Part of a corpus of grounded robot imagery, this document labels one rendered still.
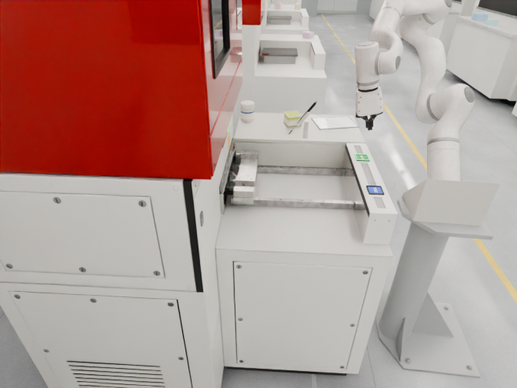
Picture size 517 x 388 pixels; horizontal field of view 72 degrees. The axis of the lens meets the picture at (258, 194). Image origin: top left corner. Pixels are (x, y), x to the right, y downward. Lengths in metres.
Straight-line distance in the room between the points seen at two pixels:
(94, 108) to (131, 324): 0.76
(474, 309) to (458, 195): 1.11
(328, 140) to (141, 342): 1.16
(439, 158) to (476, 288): 1.23
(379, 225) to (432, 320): 0.94
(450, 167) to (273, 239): 0.75
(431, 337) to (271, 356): 0.91
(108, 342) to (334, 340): 0.90
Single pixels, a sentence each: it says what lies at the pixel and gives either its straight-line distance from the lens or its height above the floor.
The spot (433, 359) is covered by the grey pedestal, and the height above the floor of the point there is 0.01.
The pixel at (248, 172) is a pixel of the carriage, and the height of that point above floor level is 0.88.
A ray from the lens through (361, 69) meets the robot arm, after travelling 1.45.
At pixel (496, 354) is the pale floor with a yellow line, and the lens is 2.35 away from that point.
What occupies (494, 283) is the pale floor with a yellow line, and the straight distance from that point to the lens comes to 2.73.
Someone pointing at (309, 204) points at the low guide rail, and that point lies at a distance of 1.49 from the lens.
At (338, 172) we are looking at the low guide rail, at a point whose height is 0.84.
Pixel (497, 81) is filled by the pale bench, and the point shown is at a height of 0.31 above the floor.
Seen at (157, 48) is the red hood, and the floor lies 1.53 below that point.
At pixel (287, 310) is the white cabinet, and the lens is 1.51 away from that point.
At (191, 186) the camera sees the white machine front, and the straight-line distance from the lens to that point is 0.91.
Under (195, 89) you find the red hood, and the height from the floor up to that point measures 1.45.
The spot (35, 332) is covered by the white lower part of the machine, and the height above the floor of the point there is 0.57.
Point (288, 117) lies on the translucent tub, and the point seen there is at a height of 1.03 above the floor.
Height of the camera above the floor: 1.68
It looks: 34 degrees down
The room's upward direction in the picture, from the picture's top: 1 degrees clockwise
